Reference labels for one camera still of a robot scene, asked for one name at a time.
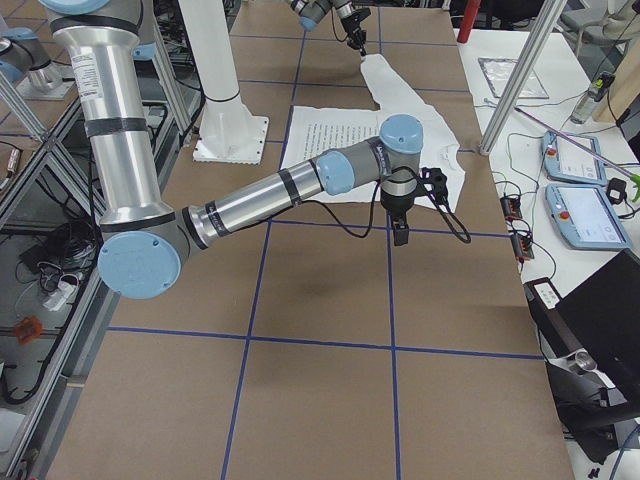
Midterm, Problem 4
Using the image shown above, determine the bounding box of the white pedestal column with base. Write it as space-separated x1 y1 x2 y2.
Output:
179 0 269 164

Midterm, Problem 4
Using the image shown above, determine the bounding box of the black orange adapter box upper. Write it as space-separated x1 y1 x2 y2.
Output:
500 196 523 221

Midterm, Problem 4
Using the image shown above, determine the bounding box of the black laptop computer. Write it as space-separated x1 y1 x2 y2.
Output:
524 249 639 397

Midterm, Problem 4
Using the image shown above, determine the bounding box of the white long-sleeve printed shirt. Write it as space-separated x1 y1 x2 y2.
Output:
282 54 465 209

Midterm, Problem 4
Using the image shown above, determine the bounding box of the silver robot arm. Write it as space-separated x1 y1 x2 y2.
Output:
287 0 371 57
45 1 424 299

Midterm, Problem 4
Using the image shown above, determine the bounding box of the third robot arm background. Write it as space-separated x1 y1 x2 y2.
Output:
1 27 74 100

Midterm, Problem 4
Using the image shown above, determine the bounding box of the purple green grabber stick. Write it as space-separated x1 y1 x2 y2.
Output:
514 107 640 202

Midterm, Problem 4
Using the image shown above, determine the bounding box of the blue teach pendant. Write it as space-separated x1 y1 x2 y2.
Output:
544 183 633 251
541 131 607 186

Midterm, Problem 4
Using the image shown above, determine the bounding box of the aluminium frame post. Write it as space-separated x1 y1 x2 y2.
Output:
479 0 567 156

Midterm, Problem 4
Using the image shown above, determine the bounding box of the black robot wrist cable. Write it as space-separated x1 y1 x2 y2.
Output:
299 167 472 246

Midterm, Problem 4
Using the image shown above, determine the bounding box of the silver framed tray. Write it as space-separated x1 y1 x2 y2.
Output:
477 56 550 101

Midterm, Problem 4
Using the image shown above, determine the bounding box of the black orange adapter box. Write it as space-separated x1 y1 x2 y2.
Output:
500 196 523 221
510 232 535 263

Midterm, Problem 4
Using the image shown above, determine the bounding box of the clear plastic water bottle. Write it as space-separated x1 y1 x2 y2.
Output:
570 71 615 124

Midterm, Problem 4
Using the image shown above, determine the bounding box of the black orange adapter box lower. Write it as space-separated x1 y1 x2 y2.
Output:
510 232 535 263

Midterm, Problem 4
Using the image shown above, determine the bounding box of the lower blue teach pendant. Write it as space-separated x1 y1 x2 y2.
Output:
544 183 633 251

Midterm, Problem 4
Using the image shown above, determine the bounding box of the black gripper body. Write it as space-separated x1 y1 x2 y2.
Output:
380 179 417 223
342 9 368 45

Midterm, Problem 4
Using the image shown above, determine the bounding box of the upper blue teach pendant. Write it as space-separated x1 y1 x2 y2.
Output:
541 131 607 186

